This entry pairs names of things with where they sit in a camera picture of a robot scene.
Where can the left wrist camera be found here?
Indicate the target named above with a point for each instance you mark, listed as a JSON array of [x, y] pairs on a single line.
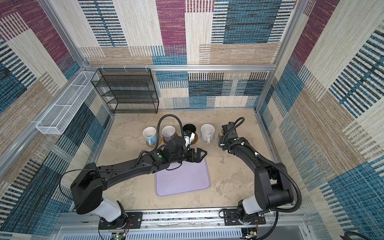
[[189, 138]]

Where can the white wire mesh basket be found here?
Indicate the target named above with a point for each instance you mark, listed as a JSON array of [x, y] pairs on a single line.
[[60, 115]]

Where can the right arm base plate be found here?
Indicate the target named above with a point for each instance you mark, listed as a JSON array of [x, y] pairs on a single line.
[[234, 217]]

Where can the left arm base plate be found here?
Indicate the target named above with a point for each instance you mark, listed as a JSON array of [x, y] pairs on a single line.
[[131, 220]]

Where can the black wire mesh shelf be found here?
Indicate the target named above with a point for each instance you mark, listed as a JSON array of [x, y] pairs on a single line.
[[129, 90]]

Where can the black mug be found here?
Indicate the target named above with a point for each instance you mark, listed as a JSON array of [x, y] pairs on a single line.
[[190, 130]]

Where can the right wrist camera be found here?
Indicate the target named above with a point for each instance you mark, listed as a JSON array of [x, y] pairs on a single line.
[[228, 130]]

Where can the white mug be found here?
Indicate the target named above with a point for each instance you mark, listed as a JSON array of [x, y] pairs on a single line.
[[207, 133]]

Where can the lavender mug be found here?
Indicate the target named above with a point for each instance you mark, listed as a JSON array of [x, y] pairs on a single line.
[[169, 132]]

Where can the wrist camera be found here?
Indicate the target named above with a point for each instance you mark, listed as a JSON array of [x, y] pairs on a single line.
[[228, 130], [189, 138]]

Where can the lavender plastic tray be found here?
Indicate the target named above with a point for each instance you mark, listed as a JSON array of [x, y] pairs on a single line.
[[181, 179]]

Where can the large brown wooden coaster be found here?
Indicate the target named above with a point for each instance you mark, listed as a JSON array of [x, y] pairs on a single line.
[[195, 139]]

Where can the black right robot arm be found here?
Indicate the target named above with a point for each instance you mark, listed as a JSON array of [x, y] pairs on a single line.
[[272, 187]]

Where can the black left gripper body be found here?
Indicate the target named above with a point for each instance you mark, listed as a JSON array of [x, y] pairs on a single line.
[[190, 157]]

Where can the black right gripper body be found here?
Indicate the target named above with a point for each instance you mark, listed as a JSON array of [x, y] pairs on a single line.
[[222, 141]]

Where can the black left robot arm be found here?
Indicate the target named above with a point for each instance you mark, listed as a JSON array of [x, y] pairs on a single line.
[[88, 187]]

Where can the light blue mug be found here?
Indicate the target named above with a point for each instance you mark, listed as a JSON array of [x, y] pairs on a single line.
[[150, 135]]

